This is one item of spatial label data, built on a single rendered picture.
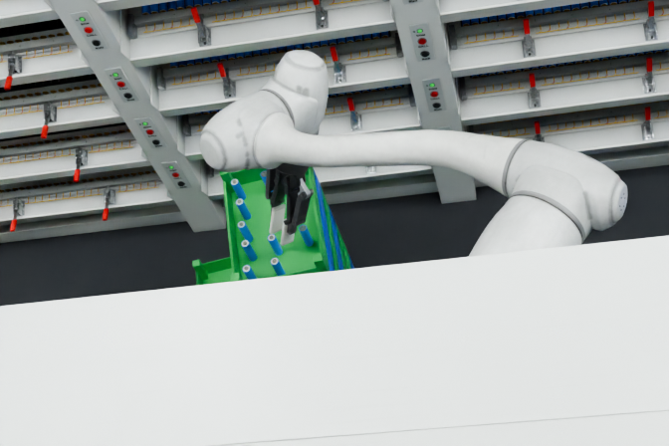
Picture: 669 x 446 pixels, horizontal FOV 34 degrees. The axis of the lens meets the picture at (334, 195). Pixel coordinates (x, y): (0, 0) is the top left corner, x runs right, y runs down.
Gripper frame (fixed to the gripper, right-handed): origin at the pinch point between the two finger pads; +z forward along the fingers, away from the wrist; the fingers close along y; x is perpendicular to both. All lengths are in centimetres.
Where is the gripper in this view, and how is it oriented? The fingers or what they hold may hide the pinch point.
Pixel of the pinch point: (283, 225)
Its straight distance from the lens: 224.7
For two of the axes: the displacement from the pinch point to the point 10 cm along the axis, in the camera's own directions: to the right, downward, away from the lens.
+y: 6.1, 5.8, -5.5
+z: -1.3, 7.5, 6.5
